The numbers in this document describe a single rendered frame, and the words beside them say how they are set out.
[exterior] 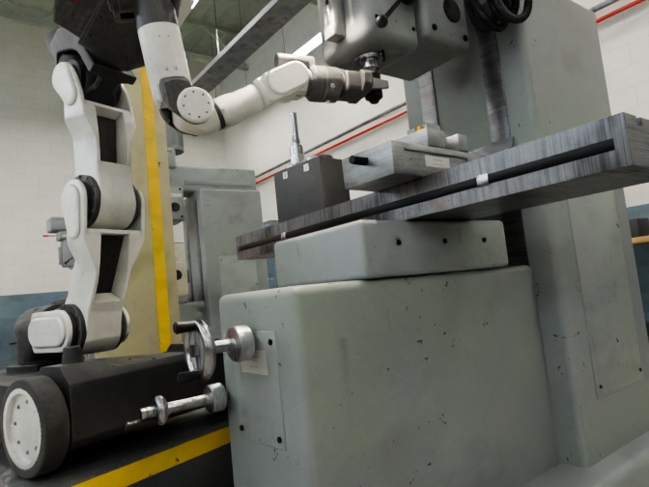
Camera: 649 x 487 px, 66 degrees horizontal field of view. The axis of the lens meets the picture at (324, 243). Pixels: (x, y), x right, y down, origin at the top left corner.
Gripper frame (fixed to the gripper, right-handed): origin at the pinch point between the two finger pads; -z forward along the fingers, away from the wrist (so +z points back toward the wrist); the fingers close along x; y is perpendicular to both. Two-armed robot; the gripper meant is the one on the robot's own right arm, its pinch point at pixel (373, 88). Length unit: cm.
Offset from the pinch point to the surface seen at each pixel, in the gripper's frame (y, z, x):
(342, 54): -8.5, 8.0, -0.1
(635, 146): 35, -7, -62
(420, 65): -11.2, -20.5, 6.5
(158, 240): 16, 44, 166
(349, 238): 42, 20, -19
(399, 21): -13.9, -4.4, -9.1
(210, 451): 88, 46, 17
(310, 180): 18.0, 9.3, 27.2
